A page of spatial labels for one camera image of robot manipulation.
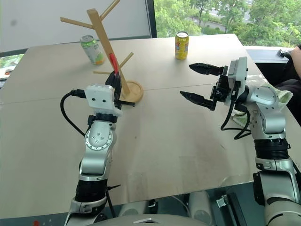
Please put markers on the person in dark clothing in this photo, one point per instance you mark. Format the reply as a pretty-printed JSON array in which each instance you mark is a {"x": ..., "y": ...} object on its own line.
[{"x": 294, "y": 87}]

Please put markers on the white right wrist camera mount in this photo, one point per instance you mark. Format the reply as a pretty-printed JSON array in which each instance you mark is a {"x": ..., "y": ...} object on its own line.
[{"x": 239, "y": 68}]

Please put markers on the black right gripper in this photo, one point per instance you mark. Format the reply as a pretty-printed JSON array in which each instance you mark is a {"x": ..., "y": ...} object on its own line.
[{"x": 222, "y": 90}]

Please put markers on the dark side desk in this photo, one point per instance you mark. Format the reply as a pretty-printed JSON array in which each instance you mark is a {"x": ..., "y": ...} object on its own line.
[{"x": 265, "y": 56}]

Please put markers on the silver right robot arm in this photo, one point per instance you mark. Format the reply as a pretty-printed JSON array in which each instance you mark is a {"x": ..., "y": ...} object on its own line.
[{"x": 270, "y": 110}]

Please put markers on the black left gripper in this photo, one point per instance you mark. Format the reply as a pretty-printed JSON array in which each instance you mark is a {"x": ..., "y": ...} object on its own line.
[{"x": 127, "y": 103}]

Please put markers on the yellow drink can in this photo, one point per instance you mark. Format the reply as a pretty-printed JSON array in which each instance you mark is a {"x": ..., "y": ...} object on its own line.
[{"x": 181, "y": 46}]

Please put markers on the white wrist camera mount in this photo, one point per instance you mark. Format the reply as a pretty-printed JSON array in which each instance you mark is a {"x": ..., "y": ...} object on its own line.
[
  {"x": 100, "y": 99},
  {"x": 239, "y": 68}
]

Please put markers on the black metal rail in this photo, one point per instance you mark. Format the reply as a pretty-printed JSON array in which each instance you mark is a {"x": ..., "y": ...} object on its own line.
[{"x": 236, "y": 209}]

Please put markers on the red pen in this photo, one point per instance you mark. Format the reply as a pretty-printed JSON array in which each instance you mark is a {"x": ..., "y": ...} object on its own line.
[{"x": 113, "y": 61}]

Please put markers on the green and white towel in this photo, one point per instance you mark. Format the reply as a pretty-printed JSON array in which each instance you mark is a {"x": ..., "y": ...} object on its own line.
[{"x": 283, "y": 95}]

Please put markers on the small red white object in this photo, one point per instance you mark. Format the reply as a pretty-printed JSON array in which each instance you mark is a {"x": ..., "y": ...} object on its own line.
[{"x": 4, "y": 74}]

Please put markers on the green drink can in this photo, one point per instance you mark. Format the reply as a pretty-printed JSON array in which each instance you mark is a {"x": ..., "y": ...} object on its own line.
[{"x": 94, "y": 51}]

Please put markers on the wooden tree stand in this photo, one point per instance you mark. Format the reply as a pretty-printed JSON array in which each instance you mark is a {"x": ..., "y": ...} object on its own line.
[{"x": 101, "y": 35}]

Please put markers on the white roller blind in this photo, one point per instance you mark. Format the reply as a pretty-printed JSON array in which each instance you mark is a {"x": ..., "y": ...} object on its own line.
[{"x": 47, "y": 23}]

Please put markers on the small black object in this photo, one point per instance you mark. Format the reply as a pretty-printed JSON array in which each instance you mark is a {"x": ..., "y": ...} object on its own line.
[{"x": 284, "y": 53}]

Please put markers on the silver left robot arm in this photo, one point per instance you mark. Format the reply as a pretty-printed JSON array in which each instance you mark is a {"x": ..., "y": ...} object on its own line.
[{"x": 96, "y": 153}]

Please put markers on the grey rounded robot leg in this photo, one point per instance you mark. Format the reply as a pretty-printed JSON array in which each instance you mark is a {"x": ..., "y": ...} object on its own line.
[
  {"x": 201, "y": 207},
  {"x": 132, "y": 209}
]

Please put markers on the black window frame post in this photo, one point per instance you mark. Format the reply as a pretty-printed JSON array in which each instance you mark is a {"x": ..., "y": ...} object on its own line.
[{"x": 151, "y": 18}]

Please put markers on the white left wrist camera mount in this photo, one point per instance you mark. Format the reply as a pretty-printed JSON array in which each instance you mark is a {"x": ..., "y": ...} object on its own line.
[{"x": 100, "y": 99}]

